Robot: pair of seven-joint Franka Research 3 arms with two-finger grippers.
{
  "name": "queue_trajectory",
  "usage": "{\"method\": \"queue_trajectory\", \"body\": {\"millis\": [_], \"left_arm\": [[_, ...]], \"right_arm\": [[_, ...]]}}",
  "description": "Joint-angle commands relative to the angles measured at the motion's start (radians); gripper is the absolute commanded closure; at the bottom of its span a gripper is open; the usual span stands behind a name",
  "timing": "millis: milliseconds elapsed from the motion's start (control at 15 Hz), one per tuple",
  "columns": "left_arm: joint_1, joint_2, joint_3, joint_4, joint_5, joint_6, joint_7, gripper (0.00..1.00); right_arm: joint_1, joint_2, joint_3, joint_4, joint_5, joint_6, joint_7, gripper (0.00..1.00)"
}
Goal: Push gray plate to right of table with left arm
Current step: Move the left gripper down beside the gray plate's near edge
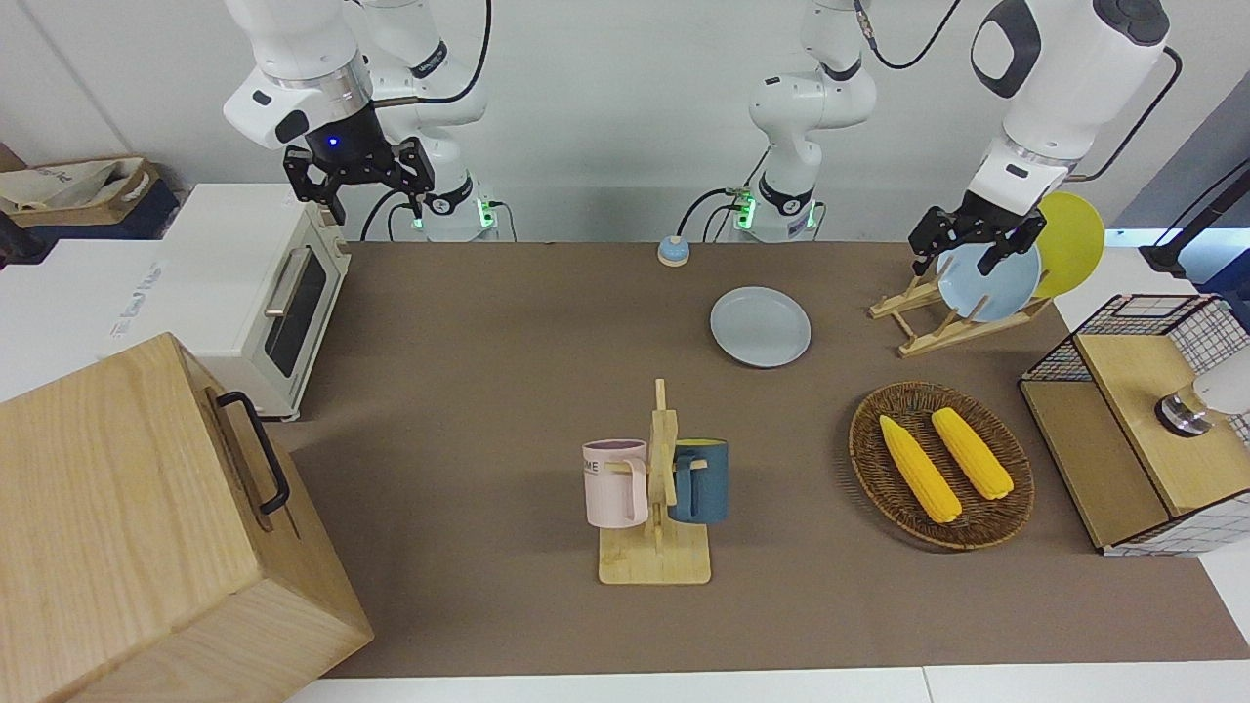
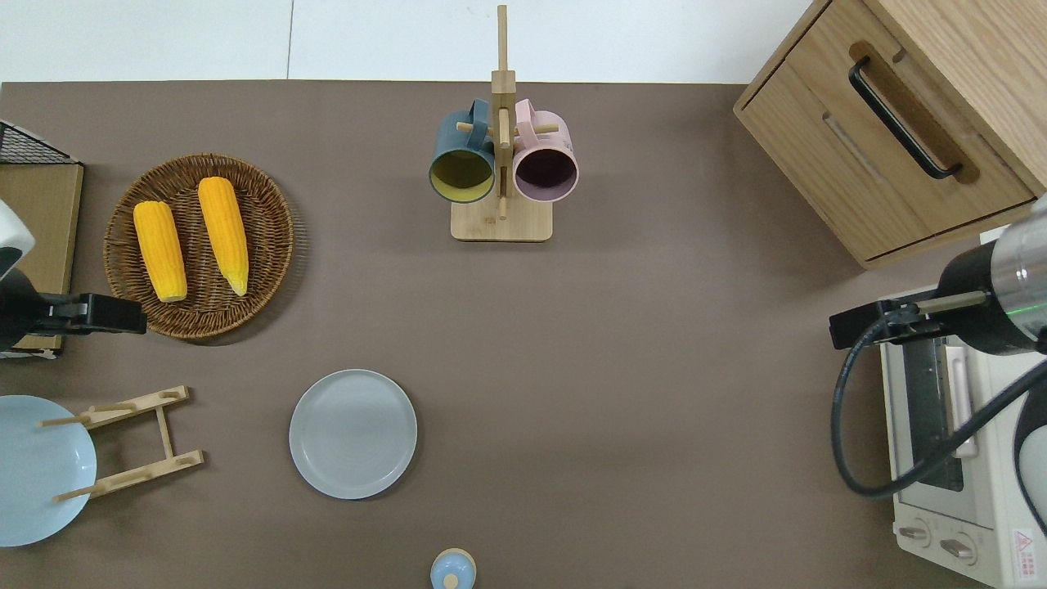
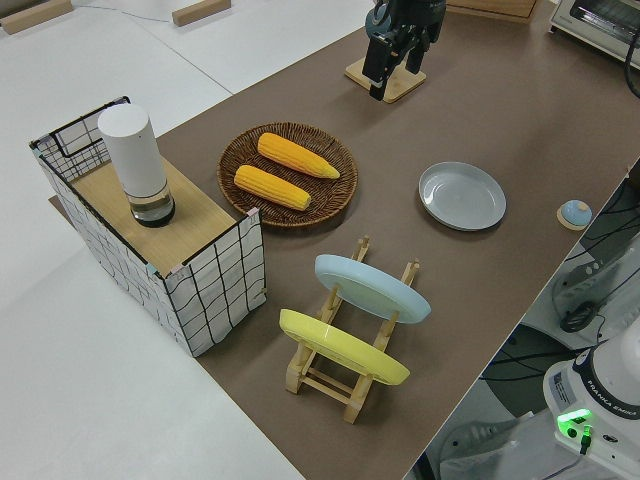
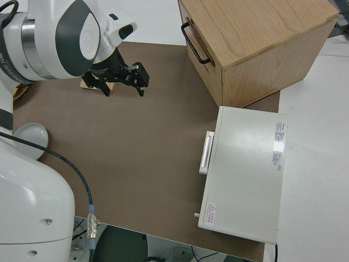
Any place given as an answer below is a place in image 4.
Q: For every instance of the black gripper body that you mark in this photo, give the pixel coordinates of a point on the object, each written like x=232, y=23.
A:
x=109, y=66

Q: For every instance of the red warning sticker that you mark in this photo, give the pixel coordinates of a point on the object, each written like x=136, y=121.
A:
x=211, y=213

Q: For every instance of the wooden drawer cabinet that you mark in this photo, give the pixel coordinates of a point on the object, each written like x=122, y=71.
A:
x=259, y=32

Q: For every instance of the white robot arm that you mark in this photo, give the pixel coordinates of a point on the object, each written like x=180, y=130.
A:
x=81, y=35

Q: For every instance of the brown table mat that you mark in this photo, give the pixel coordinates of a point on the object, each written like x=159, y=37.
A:
x=136, y=150

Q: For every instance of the white toaster oven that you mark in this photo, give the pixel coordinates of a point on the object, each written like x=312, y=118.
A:
x=245, y=163

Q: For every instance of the wooden mug tree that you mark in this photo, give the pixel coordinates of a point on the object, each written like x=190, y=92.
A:
x=82, y=85

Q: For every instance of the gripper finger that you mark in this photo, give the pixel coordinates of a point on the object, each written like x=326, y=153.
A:
x=141, y=77
x=107, y=90

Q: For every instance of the white text label sticker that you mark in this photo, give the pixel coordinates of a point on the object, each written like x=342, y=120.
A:
x=278, y=147

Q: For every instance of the brown wicker basket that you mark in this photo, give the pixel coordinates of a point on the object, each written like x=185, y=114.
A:
x=20, y=92

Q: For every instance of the gray plate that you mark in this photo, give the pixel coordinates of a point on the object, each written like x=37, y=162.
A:
x=30, y=135

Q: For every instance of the dark background equipment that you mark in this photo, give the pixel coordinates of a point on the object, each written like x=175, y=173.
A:
x=342, y=16

